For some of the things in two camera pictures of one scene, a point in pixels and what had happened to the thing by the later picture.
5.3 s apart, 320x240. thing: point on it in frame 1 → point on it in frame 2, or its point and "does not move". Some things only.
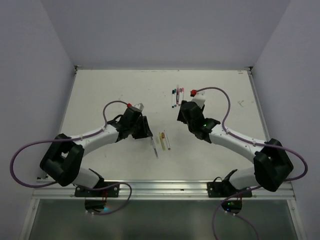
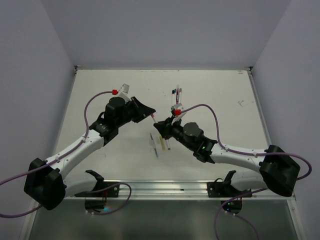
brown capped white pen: x=167 y=141 does not move
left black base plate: x=111 y=191 does not move
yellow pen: x=162 y=141 does not move
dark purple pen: x=154 y=148 does not move
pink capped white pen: x=181 y=96 → x=154 y=118
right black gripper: x=180 y=117 → x=165 y=128
